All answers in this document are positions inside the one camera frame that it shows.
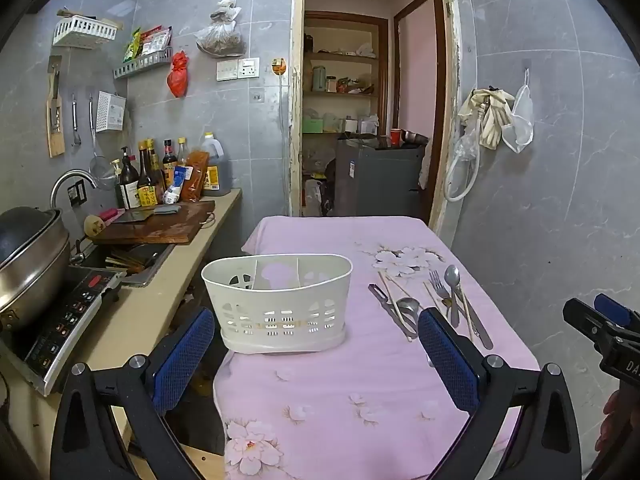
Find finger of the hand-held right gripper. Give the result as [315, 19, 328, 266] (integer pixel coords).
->
[562, 298, 621, 356]
[594, 293, 640, 331]

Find dark sauce bottle yellow label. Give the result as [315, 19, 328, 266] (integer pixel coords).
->
[136, 141, 158, 207]

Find white box grater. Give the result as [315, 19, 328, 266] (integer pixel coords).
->
[96, 91, 126, 133]

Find black cap sauce bottle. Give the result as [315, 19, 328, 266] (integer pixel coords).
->
[161, 139, 179, 191]

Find wooden shelf unit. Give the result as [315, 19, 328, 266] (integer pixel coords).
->
[301, 10, 391, 216]

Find cream rubber gloves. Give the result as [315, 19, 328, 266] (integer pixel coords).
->
[457, 87, 516, 150]

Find hanging clear plastic bag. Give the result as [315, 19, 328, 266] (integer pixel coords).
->
[501, 69, 535, 153]

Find grey wall shelf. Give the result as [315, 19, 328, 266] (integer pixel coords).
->
[114, 47, 173, 80]

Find white plastic utensil caddy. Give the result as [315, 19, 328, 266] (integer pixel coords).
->
[201, 254, 353, 354]

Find white seasoning packet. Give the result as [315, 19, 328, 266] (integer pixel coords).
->
[162, 165, 193, 205]

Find beige kitchen counter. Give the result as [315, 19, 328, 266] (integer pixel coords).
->
[0, 187, 243, 480]

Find hanging metal strainer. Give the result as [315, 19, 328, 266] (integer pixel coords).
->
[89, 94, 118, 191]

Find red plastic bag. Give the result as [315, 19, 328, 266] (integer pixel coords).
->
[167, 51, 190, 98]

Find wooden cutting board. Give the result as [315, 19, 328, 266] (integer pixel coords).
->
[92, 200, 217, 246]

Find grey cabinet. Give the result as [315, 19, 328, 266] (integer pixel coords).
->
[334, 139, 426, 217]

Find hanging bag of dried goods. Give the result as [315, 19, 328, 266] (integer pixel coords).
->
[195, 0, 247, 57]

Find red snack packet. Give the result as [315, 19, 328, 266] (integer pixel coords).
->
[140, 27, 172, 57]

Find dark pump sauce bottle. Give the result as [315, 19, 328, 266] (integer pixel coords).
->
[117, 146, 141, 210]

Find green snack packet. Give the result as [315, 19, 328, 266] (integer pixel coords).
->
[124, 27, 143, 63]

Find induction cooker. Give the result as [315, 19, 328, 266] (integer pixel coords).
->
[0, 266, 126, 396]

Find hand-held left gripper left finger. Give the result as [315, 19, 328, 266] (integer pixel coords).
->
[50, 306, 226, 480]

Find metal fork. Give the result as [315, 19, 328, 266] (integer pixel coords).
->
[429, 270, 460, 328]

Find orange seasoning packet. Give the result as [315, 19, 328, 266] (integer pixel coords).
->
[181, 149, 208, 202]

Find white wall basket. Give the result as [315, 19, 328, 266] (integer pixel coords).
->
[52, 15, 118, 51]

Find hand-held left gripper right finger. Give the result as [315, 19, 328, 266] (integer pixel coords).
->
[417, 306, 583, 480]

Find metal faucet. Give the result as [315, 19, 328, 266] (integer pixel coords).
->
[50, 170, 98, 211]

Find metal wok with lid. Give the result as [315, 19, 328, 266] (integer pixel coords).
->
[0, 206, 72, 331]

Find pink floral tablecloth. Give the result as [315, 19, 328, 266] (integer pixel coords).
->
[212, 215, 543, 480]

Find hanging wooden board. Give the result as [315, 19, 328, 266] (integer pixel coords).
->
[46, 56, 66, 158]

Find person's right hand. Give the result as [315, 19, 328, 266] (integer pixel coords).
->
[595, 392, 633, 453]

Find wooden door frame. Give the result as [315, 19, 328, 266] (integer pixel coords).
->
[289, 0, 463, 231]

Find large oil jug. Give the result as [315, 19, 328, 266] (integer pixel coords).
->
[200, 132, 232, 196]

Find metal table knife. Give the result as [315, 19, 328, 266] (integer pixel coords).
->
[462, 300, 494, 350]

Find cleaver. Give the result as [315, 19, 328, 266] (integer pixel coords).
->
[111, 204, 182, 225]

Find small metal spoon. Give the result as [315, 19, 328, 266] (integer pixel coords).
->
[396, 296, 422, 336]

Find long metal spoon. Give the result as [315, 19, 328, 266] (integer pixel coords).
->
[443, 264, 462, 329]

